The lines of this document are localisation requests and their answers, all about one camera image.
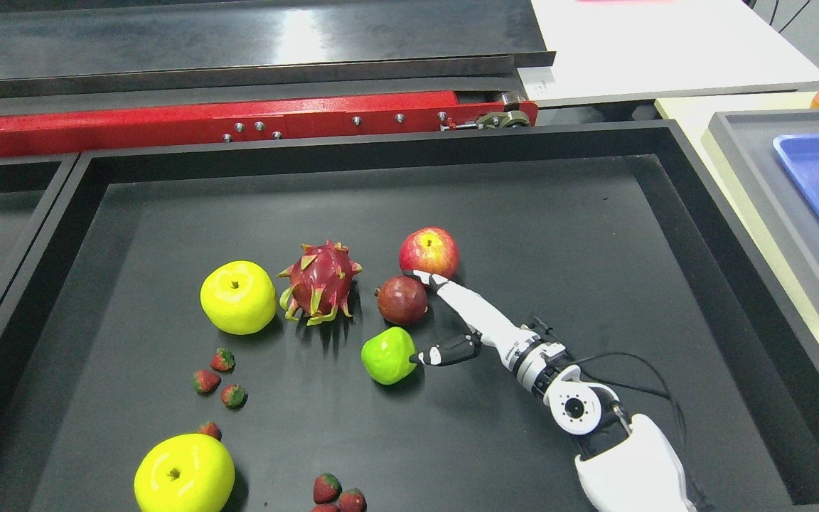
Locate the black shelf tray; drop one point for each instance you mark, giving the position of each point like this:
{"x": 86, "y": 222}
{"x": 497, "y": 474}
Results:
{"x": 616, "y": 237}

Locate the red apple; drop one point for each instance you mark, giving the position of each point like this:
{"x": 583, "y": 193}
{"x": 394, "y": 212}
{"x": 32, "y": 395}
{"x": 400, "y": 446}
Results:
{"x": 430, "y": 249}

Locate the yellow apple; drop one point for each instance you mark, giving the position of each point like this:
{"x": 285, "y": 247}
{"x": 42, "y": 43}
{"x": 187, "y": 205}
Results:
{"x": 239, "y": 298}
{"x": 188, "y": 472}

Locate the strawberry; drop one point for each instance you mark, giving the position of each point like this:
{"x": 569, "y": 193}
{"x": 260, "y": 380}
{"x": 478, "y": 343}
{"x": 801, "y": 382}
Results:
{"x": 326, "y": 489}
{"x": 211, "y": 429}
{"x": 205, "y": 381}
{"x": 234, "y": 396}
{"x": 352, "y": 500}
{"x": 223, "y": 360}

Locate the green apple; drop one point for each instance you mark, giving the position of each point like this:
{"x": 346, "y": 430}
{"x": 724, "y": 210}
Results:
{"x": 386, "y": 356}

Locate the grey tray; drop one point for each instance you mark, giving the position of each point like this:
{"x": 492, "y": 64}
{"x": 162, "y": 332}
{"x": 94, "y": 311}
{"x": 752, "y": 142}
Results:
{"x": 747, "y": 140}

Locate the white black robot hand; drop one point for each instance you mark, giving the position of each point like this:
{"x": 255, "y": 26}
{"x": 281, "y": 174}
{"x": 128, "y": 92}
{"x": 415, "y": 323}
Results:
{"x": 487, "y": 327}

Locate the yellow apple lower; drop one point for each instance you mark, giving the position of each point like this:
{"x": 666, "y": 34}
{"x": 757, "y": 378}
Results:
{"x": 188, "y": 472}

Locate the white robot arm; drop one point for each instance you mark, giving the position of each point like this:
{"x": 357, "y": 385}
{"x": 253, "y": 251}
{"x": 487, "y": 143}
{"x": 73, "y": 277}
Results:
{"x": 624, "y": 461}

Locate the pink dragon fruit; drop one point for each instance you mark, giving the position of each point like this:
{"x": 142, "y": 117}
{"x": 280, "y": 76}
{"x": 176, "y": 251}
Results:
{"x": 320, "y": 283}

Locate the yellow apple upper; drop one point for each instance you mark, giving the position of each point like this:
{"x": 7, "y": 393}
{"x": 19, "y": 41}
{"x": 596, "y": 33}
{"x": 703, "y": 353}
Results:
{"x": 239, "y": 298}

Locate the red metal beam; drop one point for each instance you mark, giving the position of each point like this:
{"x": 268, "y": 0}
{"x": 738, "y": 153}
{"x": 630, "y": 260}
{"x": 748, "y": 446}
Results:
{"x": 256, "y": 121}

